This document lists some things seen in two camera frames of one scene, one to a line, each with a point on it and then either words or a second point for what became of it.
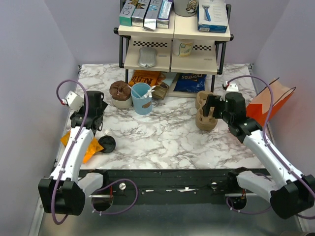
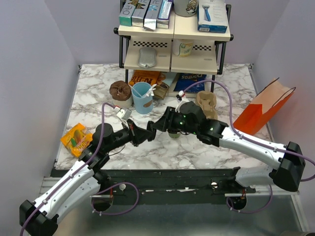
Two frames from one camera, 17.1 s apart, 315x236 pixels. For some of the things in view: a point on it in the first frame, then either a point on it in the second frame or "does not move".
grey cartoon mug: x=186 y=8 does not move
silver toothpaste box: x=138 y=14 does not move
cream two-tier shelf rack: x=181 y=49 does not move
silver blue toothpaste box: x=150 y=16 does not move
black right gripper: x=212 y=101 to x=166 y=122
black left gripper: x=79 y=112 to x=137 y=134
